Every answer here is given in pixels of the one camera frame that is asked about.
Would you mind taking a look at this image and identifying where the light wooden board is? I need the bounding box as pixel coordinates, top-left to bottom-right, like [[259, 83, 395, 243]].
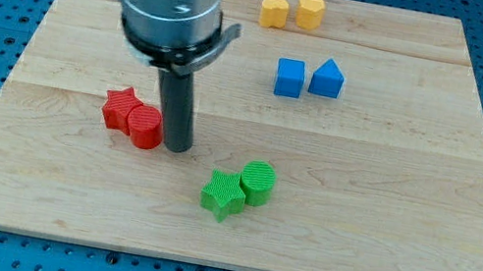
[[0, 0, 483, 271]]

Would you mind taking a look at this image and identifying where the yellow hexagon block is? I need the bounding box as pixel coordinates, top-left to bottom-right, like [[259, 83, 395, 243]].
[[295, 0, 326, 30]]

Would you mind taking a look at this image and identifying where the red star block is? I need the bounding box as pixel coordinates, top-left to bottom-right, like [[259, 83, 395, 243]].
[[101, 87, 143, 136]]

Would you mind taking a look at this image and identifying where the green star block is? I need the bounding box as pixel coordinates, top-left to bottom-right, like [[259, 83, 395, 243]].
[[199, 169, 245, 223]]

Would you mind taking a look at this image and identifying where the blue cube block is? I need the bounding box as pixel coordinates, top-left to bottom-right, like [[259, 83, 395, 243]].
[[273, 58, 305, 98]]

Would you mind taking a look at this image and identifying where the green cylinder block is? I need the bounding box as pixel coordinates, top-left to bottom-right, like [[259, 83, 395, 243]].
[[241, 160, 277, 207]]

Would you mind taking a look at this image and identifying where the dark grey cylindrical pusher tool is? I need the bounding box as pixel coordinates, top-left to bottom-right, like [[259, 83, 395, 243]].
[[158, 70, 194, 153]]

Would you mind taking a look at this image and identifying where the yellow heart block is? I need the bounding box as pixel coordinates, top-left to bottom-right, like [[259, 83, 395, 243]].
[[258, 0, 290, 28]]

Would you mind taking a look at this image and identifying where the blue triangular prism block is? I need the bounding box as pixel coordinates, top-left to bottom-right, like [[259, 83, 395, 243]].
[[308, 58, 345, 98]]

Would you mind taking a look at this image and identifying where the red cylinder block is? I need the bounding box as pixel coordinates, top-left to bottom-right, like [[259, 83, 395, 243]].
[[127, 104, 163, 150]]

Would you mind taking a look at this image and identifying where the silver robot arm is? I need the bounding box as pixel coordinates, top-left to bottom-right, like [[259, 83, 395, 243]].
[[120, 0, 242, 77]]

